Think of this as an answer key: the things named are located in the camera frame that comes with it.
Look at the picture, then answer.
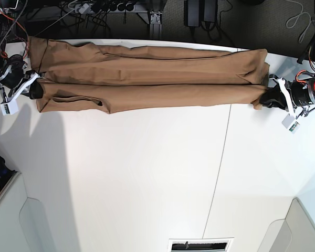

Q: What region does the grey looped cable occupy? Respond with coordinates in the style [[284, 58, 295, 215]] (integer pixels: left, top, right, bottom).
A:
[[286, 0, 315, 44]]

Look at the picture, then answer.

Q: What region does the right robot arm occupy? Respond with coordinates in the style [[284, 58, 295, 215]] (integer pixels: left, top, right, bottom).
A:
[[0, 1, 35, 101]]

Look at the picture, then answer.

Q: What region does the black power adapter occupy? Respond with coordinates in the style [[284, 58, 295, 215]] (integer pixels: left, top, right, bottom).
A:
[[184, 0, 200, 27]]

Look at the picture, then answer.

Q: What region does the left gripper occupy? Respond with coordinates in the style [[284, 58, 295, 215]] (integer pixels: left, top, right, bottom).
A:
[[259, 75, 315, 116]]

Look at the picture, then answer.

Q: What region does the brown t-shirt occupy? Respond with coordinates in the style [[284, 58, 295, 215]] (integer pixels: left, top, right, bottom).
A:
[[29, 37, 269, 114]]

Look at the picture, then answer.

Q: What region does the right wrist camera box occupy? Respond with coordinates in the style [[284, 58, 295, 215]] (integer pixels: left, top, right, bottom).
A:
[[0, 100, 19, 116]]

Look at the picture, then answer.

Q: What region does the black power strip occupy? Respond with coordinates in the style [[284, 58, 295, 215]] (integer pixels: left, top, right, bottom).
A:
[[91, 0, 137, 13]]

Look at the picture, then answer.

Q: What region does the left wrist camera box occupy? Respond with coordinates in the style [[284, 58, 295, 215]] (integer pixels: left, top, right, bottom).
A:
[[282, 114, 300, 134]]

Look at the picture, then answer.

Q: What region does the aluminium frame post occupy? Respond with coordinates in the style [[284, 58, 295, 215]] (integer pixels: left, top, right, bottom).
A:
[[149, 12, 162, 40]]

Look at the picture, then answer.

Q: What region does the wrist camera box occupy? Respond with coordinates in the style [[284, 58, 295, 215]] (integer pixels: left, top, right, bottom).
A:
[[0, 100, 19, 116], [282, 114, 300, 134]]

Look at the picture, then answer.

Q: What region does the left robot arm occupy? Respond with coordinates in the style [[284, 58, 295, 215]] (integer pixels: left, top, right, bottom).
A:
[[259, 33, 315, 118]]

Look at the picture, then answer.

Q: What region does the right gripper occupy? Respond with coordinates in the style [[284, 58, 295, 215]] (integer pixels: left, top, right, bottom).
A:
[[0, 63, 44, 103]]

